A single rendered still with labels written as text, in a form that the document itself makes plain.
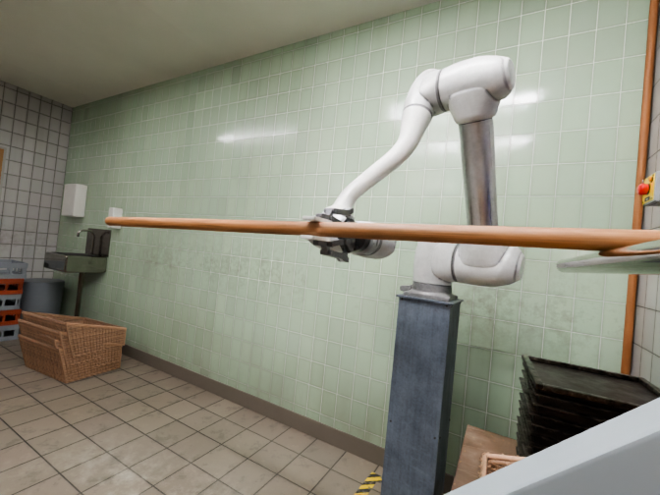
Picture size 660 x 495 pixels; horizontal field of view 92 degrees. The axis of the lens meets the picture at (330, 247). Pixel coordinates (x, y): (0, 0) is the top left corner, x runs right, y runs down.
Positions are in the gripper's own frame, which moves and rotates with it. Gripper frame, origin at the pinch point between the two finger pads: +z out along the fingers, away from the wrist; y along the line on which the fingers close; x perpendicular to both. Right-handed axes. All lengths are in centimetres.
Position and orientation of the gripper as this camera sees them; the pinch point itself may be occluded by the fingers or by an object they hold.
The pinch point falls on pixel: (316, 229)
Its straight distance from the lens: 65.0
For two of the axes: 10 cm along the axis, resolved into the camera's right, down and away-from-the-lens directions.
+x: -8.6, -0.7, 5.0
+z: -4.9, -0.6, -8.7
